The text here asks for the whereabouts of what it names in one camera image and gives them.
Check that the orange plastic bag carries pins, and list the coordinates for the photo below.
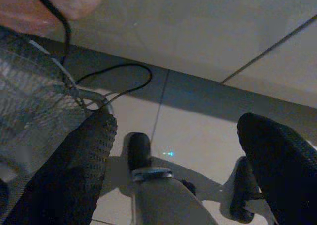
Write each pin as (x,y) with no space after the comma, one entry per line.
(24,12)

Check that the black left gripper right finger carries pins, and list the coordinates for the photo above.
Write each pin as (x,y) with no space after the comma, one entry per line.
(284,175)

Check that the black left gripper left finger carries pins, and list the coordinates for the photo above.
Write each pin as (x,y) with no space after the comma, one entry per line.
(74,175)

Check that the white cabinet door under sink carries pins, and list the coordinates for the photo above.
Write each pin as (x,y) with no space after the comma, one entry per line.
(284,69)

